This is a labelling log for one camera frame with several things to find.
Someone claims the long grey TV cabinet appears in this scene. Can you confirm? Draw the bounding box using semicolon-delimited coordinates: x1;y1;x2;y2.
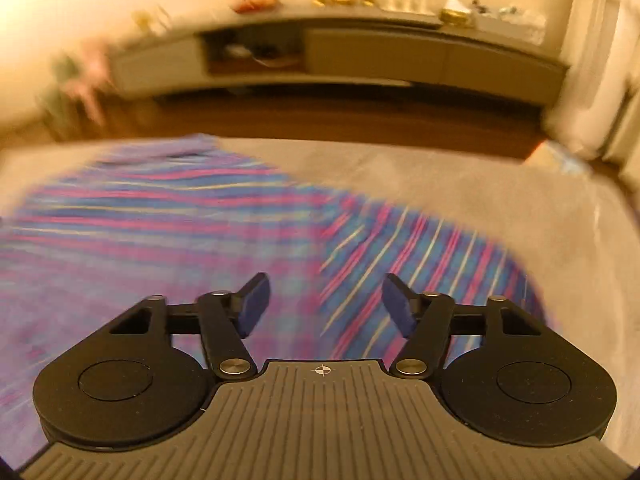
107;7;571;108

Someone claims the cream curtain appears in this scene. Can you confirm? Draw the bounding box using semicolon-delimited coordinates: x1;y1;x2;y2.
542;0;640;173

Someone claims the gold box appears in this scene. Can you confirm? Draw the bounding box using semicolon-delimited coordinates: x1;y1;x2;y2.
440;6;474;27

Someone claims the orange snack plate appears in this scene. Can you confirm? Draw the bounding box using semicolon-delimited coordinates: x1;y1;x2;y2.
231;0;279;14

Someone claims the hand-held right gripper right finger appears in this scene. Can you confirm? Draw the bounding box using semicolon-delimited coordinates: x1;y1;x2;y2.
381;272;553;379

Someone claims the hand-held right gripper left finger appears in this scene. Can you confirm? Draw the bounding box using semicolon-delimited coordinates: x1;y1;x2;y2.
107;272;273;379

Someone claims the white clutter on cabinet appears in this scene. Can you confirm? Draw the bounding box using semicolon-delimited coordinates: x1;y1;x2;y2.
474;4;547;44

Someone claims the blue pink plaid shirt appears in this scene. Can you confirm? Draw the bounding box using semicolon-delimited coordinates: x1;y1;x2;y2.
0;132;551;471

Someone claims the pink chair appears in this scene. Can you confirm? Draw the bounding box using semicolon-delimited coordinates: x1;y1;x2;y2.
65;39;120;127

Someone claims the green chair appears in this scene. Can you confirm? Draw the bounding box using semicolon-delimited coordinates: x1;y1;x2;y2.
42;54;77;121

